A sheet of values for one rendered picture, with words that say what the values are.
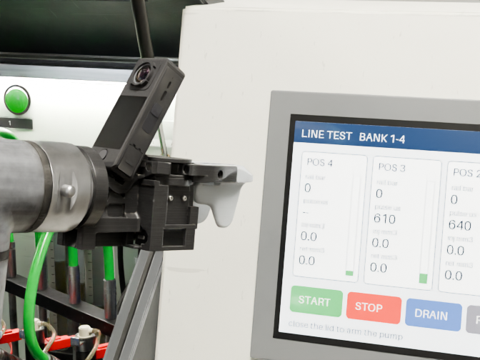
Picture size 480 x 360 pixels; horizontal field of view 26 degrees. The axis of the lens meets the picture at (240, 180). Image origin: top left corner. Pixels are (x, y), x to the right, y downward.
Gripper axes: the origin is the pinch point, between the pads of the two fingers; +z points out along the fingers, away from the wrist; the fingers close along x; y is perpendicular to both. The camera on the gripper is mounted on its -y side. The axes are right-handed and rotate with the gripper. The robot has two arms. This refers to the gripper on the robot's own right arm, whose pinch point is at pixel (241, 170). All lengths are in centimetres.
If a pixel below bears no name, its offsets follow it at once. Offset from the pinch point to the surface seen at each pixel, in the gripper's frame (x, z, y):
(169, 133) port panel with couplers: -53, 36, -2
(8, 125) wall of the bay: -79, 23, -2
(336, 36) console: -15.3, 30.5, -16.9
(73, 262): -55, 21, 18
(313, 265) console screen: -14.6, 28.9, 12.5
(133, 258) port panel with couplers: -60, 37, 18
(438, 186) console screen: -1.5, 35.9, 1.0
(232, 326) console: -23.7, 24.4, 21.8
